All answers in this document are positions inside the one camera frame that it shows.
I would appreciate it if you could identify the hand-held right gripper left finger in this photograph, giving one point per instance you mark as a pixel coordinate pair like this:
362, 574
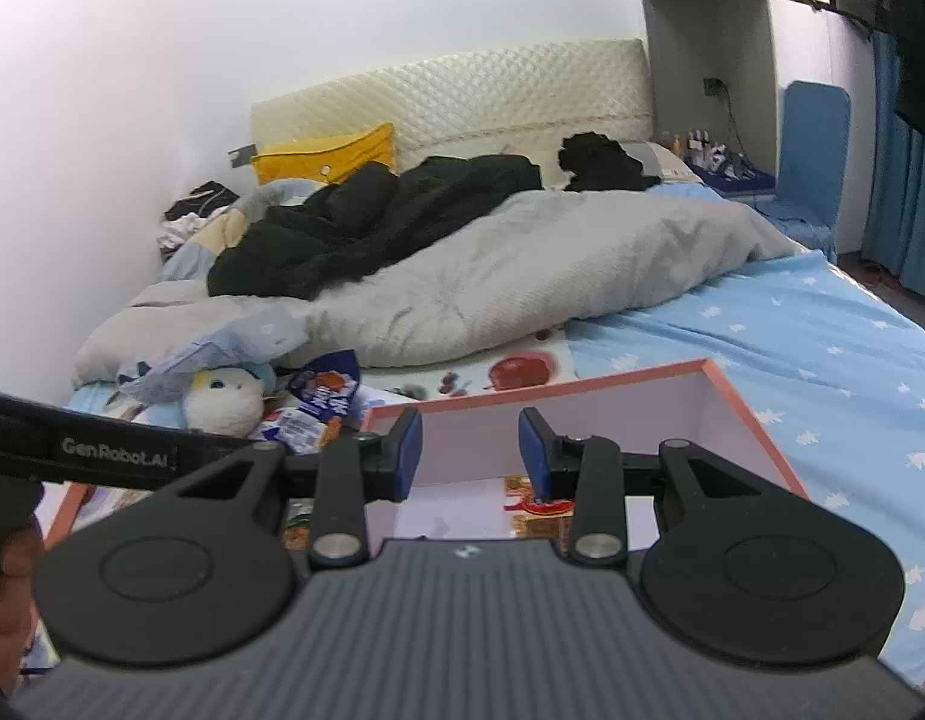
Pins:
410, 454

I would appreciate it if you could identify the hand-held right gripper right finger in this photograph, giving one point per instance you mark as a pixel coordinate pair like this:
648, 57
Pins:
533, 457

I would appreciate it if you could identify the orange red snack packet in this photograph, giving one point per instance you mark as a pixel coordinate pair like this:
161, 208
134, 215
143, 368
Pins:
541, 514

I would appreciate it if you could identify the deep pink cardboard box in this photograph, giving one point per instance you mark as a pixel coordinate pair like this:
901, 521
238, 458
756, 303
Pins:
470, 457

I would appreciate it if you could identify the shallow pink box lid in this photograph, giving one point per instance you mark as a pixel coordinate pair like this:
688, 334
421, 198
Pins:
68, 510

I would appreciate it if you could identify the blue snack bag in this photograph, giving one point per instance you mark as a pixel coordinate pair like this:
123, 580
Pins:
327, 390

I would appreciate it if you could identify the person's left hand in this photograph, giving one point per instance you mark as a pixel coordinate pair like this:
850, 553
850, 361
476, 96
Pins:
16, 562

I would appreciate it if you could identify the white blue plush toy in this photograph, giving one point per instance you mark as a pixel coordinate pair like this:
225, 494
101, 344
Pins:
222, 405

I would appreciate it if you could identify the blue printed plastic bag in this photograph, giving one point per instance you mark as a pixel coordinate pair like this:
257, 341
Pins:
229, 341

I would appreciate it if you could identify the grey duvet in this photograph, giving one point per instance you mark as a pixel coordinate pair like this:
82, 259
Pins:
507, 270

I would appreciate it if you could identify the black jacket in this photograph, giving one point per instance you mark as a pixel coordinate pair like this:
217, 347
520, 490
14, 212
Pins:
357, 225

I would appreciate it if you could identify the blue beige cartoon blanket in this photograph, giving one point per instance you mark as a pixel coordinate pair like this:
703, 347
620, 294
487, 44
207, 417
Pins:
207, 240

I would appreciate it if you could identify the heap of clothes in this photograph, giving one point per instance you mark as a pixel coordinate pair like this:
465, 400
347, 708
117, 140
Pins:
196, 210

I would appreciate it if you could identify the blue star bed sheet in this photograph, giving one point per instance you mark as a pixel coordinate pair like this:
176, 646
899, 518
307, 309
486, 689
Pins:
807, 360

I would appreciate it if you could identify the black garment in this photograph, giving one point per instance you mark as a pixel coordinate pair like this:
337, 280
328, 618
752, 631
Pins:
597, 161

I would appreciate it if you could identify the yellow pillow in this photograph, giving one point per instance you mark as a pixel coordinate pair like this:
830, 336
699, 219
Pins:
319, 157

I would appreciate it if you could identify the white pillow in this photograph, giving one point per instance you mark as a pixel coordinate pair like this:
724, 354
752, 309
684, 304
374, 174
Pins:
674, 165

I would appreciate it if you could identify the blue bedside tray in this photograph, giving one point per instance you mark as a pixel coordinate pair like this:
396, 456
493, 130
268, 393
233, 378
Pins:
740, 181

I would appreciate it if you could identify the row of cosmetic bottles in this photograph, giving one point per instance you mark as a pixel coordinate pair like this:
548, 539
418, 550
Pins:
702, 146

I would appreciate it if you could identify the cream quilted headboard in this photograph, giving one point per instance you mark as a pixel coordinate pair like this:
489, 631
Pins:
507, 90

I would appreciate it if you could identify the blue chair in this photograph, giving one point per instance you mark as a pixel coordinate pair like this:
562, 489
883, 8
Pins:
811, 157

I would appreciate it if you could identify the blue curtain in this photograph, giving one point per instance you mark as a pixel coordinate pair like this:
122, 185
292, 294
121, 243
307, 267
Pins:
897, 202

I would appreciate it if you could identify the hanging dark clothes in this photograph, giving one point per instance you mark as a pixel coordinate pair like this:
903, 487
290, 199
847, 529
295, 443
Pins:
912, 30

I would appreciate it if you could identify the grey wall bracket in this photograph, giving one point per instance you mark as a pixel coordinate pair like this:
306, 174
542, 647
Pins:
241, 155

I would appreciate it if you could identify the wall socket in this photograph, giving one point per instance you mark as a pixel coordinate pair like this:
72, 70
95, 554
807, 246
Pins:
713, 86

